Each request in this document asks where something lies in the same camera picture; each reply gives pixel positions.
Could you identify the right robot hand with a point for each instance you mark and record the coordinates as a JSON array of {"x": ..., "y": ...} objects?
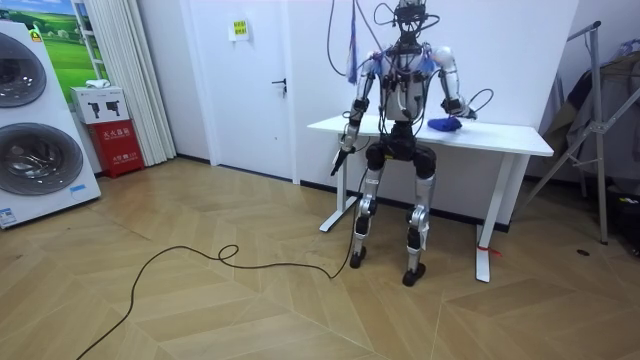
[{"x": 469, "y": 114}]

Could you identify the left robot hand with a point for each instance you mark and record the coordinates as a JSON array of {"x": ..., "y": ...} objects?
[{"x": 344, "y": 155}]

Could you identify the blue cloth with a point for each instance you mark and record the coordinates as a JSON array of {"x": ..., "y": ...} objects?
[{"x": 445, "y": 124}]

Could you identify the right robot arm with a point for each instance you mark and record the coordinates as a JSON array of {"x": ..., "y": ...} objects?
[{"x": 451, "y": 75}]

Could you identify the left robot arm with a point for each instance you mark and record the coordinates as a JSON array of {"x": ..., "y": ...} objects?
[{"x": 361, "y": 95}]

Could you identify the white desk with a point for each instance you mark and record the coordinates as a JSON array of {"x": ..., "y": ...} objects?
[{"x": 500, "y": 137}]

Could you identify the robot body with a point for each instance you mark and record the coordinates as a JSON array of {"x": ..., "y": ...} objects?
[{"x": 406, "y": 102}]

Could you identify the robot legs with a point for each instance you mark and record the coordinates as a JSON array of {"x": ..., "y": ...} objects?
[{"x": 422, "y": 197}]

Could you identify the white door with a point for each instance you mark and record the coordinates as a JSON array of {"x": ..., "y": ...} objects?
[{"x": 240, "y": 110}]

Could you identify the grey metal clothes rack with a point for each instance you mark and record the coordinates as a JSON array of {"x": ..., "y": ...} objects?
[{"x": 597, "y": 130}]

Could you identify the red tape strip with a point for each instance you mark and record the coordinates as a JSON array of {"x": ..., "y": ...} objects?
[{"x": 489, "y": 250}]

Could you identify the yellow door sign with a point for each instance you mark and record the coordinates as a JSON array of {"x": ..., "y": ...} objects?
[{"x": 240, "y": 28}]

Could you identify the small dark floor object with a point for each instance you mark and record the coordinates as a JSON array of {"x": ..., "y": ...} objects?
[{"x": 583, "y": 252}]

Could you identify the black bin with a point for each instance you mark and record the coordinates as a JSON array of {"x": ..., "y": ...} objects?
[{"x": 627, "y": 220}]

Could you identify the white pleated curtain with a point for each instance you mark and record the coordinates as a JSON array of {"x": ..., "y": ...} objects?
[{"x": 132, "y": 80}]

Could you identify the red fire equipment cabinet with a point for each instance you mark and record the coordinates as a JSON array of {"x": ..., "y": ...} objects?
[{"x": 116, "y": 148}]

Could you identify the white cardboard box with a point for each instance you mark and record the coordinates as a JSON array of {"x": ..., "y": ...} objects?
[{"x": 99, "y": 105}]

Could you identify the small white object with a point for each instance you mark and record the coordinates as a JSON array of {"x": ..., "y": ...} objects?
[{"x": 97, "y": 83}]

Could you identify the white washing machine tower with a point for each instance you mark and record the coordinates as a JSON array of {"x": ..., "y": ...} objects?
[{"x": 40, "y": 150}]

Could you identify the green landscape wall poster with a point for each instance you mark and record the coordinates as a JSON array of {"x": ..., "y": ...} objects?
[{"x": 65, "y": 55}]

